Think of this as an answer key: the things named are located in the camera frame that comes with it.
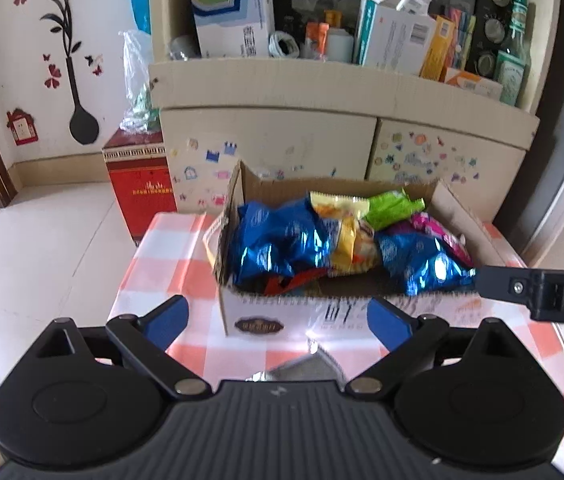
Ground clear plastic bag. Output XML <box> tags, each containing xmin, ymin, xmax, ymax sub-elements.
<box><xmin>118</xmin><ymin>29</ymin><xmax>163</xmax><ymax>135</ymax></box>

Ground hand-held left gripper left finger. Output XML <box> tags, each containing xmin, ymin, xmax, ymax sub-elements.
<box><xmin>37</xmin><ymin>295</ymin><xmax>213</xmax><ymax>402</ymax></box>

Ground white and green box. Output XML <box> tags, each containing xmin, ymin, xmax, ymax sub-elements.
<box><xmin>187</xmin><ymin>0</ymin><xmax>275</xmax><ymax>58</ymax></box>

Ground cream cabinet with stickers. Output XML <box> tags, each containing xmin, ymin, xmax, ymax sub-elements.
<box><xmin>148</xmin><ymin>0</ymin><xmax>562</xmax><ymax>211</ymax></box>

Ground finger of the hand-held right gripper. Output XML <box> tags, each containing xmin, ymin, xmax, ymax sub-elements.
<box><xmin>472</xmin><ymin>265</ymin><xmax>537</xmax><ymax>311</ymax></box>

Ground yellow box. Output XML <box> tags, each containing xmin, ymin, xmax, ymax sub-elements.
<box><xmin>419</xmin><ymin>15</ymin><xmax>457</xmax><ymax>81</ymax></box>

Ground beige bread picture snack packet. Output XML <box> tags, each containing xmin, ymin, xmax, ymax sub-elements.
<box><xmin>354</xmin><ymin>220</ymin><xmax>380</xmax><ymax>273</ymax></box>

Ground orange red snack packet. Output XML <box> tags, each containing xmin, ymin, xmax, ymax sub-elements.
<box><xmin>263</xmin><ymin>266</ymin><xmax>330</xmax><ymax>297</ymax></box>

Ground blue foil snack packet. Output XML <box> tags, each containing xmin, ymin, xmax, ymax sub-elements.
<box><xmin>232</xmin><ymin>225</ymin><xmax>335</xmax><ymax>286</ymax></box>
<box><xmin>376</xmin><ymin>232</ymin><xmax>476</xmax><ymax>297</ymax></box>
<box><xmin>239</xmin><ymin>199</ymin><xmax>320</xmax><ymax>241</ymax></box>

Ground silver foil snack packet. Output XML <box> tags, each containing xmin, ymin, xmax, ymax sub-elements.
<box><xmin>249</xmin><ymin>340</ymin><xmax>345</xmax><ymax>386</ymax></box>

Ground yellow barcode snack packet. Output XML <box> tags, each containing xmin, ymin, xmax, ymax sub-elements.
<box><xmin>329</xmin><ymin>215</ymin><xmax>360</xmax><ymax>277</ymax></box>

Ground white printed cardboard box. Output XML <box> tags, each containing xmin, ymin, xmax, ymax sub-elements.
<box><xmin>202</xmin><ymin>160</ymin><xmax>507</xmax><ymax>338</ymax></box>

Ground red gift box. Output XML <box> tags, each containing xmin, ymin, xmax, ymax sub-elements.
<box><xmin>102</xmin><ymin>127</ymin><xmax>179</xmax><ymax>247</ymax></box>

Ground pink and white snack packet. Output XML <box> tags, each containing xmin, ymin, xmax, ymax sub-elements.
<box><xmin>409</xmin><ymin>211</ymin><xmax>473</xmax><ymax>267</ymax></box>

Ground orange and white box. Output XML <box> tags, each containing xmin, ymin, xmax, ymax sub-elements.
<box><xmin>444</xmin><ymin>69</ymin><xmax>505</xmax><ymax>102</ymax></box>

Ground orange checkered tablecloth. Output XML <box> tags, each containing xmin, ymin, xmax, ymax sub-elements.
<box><xmin>107</xmin><ymin>212</ymin><xmax>564</xmax><ymax>411</ymax></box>

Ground black oven with knobs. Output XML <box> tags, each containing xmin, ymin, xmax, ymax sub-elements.
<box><xmin>464</xmin><ymin>0</ymin><xmax>520</xmax><ymax>78</ymax></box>

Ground green glass bottle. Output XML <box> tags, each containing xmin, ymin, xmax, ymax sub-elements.
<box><xmin>492</xmin><ymin>0</ymin><xmax>532</xmax><ymax>107</ymax></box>

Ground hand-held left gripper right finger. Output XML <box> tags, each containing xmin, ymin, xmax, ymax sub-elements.
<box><xmin>344</xmin><ymin>297</ymin><xmax>517</xmax><ymax>402</ymax></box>

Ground green snack packet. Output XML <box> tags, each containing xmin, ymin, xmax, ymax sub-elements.
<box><xmin>363</xmin><ymin>188</ymin><xmax>426</xmax><ymax>231</ymax></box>

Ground white and teal box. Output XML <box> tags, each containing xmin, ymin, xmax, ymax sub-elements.
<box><xmin>353</xmin><ymin>0</ymin><xmax>437</xmax><ymax>77</ymax></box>

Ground small yellow snack packet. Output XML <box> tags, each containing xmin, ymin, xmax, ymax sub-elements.
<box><xmin>309</xmin><ymin>191</ymin><xmax>373</xmax><ymax>221</ymax></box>

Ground coloured pens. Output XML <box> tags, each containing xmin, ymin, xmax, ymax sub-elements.
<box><xmin>444</xmin><ymin>7</ymin><xmax>477</xmax><ymax>71</ymax></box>

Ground white cable coil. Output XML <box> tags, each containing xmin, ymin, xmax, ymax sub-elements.
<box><xmin>268</xmin><ymin>30</ymin><xmax>300</xmax><ymax>58</ymax></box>

